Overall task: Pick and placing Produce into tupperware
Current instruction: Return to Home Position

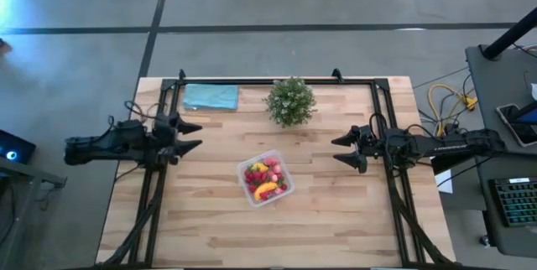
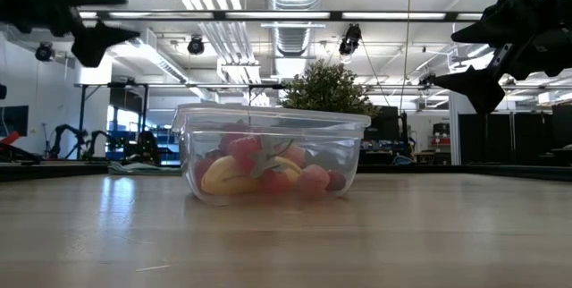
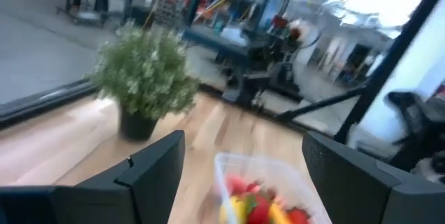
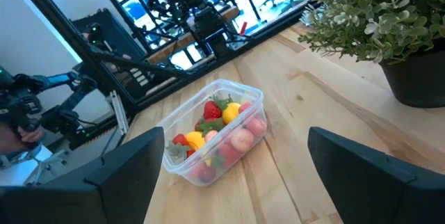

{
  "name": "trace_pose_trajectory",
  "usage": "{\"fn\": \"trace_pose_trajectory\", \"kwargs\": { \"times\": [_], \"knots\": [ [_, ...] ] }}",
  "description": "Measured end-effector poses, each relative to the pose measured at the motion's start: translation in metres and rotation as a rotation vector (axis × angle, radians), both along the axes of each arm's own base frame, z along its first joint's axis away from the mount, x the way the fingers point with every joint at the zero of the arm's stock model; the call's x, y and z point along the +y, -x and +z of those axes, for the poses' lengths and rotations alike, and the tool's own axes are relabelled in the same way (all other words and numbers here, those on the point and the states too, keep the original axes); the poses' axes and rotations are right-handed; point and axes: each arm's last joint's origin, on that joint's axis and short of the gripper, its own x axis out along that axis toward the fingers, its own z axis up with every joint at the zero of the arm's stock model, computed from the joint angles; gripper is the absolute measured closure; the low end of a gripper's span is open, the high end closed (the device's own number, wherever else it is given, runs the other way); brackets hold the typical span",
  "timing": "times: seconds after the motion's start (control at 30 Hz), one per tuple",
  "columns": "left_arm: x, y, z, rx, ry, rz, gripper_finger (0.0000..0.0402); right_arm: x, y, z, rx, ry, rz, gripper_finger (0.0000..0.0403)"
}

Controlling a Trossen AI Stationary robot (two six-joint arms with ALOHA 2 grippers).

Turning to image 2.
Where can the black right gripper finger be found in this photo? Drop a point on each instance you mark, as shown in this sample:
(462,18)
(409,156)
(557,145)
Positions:
(480,87)
(505,24)

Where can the small green potted plant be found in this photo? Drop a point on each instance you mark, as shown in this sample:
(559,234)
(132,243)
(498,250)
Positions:
(328,87)

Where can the red strawberry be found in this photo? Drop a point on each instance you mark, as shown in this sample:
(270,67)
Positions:
(243,147)
(203,168)

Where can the dark red cherry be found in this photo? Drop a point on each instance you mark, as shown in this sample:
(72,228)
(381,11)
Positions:
(336,180)

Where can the clear plastic tupperware container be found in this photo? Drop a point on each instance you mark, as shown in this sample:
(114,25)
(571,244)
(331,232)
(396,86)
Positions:
(268,120)

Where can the yellow banana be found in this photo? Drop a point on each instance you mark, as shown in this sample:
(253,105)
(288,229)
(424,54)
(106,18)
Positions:
(223,183)

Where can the pink peach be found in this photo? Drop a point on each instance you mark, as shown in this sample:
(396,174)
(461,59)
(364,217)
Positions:
(313,180)

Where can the small pink fruit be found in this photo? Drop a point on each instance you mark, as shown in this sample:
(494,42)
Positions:
(296,154)

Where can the red cherry tomato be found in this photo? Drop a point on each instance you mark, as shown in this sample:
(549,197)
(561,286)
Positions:
(275,181)

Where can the black background robot arm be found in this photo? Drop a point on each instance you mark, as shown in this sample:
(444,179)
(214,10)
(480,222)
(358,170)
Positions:
(147,145)
(67,128)

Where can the long white ceiling light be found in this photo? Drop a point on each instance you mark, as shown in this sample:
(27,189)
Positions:
(156,62)
(239,73)

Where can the shelf with red boxes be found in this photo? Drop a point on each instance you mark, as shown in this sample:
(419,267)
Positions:
(441,138)

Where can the black background machine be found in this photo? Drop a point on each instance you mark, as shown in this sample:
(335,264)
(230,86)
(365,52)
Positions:
(384,122)

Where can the red background object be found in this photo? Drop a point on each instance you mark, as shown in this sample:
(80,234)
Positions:
(9,138)

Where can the teal folded cloth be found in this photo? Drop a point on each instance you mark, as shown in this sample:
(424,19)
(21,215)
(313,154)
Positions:
(143,168)

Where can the black overhead rig beam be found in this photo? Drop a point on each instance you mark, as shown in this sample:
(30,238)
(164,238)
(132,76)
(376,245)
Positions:
(335,15)

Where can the black hanging ceiling camera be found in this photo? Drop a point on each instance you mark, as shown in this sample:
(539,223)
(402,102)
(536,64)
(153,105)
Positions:
(350,42)
(423,81)
(44,52)
(195,46)

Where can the black background stand frame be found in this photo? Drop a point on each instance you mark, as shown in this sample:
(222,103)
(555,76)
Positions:
(82,118)

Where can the black metal table frame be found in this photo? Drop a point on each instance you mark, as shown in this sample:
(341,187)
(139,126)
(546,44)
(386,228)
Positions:
(491,171)

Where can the dark wall monitor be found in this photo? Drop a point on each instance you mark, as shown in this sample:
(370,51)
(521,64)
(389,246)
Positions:
(13,120)

